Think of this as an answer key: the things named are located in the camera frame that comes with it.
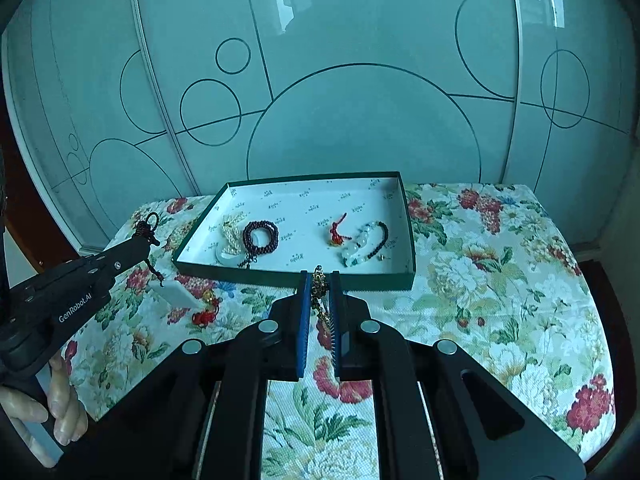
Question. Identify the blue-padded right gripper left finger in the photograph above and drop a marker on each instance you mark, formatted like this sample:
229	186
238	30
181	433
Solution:
303	301

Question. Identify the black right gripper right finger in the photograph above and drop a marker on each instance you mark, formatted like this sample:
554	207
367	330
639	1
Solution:
337	319

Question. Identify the green shallow gift box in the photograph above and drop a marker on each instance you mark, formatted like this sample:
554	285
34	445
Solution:
283	224

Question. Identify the white jade rectangular pendant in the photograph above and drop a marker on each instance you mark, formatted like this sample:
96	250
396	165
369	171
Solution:
172	291

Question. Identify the person's left hand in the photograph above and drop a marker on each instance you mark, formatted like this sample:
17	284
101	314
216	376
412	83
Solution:
68	412

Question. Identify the white jade bangle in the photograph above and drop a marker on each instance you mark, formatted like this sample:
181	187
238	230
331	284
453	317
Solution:
229	255

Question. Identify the red knot gold charm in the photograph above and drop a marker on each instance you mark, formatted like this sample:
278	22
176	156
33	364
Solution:
208	314

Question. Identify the frosted glass wardrobe doors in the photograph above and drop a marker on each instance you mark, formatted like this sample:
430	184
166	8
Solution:
114	103

